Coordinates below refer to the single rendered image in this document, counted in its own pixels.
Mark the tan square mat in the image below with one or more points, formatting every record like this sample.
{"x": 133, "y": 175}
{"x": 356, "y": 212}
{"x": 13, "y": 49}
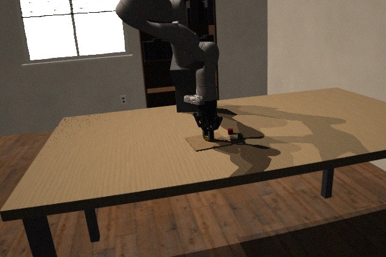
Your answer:
{"x": 198, "y": 143}

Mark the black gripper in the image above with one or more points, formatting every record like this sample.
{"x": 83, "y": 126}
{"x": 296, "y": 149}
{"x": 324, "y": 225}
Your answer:
{"x": 209, "y": 120}

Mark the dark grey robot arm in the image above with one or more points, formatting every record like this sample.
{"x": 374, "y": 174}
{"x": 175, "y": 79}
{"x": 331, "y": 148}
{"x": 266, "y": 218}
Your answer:
{"x": 135, "y": 13}

